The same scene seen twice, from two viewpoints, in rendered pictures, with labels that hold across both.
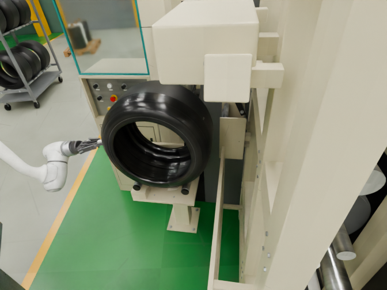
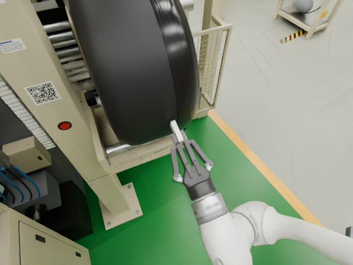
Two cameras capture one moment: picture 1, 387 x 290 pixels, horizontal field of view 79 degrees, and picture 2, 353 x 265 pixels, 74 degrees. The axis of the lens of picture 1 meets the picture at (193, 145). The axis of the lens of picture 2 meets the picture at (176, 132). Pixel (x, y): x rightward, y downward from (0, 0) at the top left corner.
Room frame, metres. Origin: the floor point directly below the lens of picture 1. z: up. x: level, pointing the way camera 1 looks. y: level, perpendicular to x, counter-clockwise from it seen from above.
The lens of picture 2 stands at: (1.28, 0.82, 1.72)
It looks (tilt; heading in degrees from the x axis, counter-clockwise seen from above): 55 degrees down; 236
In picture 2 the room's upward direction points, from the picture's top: straight up
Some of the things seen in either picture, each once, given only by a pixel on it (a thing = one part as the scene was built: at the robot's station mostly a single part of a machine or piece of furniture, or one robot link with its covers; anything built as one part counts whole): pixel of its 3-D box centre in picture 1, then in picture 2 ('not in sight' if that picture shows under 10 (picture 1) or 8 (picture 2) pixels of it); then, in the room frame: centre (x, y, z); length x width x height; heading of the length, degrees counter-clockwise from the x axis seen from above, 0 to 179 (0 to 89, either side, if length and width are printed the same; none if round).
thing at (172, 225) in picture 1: (183, 218); (119, 204); (1.31, 0.14, 0.01); 0.27 x 0.27 x 0.02; 78
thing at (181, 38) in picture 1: (213, 27); not in sight; (0.88, -0.10, 1.71); 0.61 x 0.25 x 0.15; 168
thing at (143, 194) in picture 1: (147, 174); (145, 147); (1.09, 0.30, 0.83); 0.36 x 0.09 x 0.06; 168
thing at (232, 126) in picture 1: (232, 130); (59, 50); (1.20, -0.25, 1.05); 0.20 x 0.15 x 0.30; 168
